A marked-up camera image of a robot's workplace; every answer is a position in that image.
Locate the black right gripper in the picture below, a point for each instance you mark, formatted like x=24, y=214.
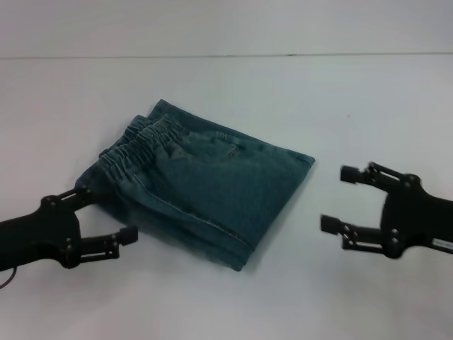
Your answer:
x=410, y=219

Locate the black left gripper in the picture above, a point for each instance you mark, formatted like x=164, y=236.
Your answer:
x=42, y=233

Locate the blue denim shorts with print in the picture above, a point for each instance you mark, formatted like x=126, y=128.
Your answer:
x=198, y=184

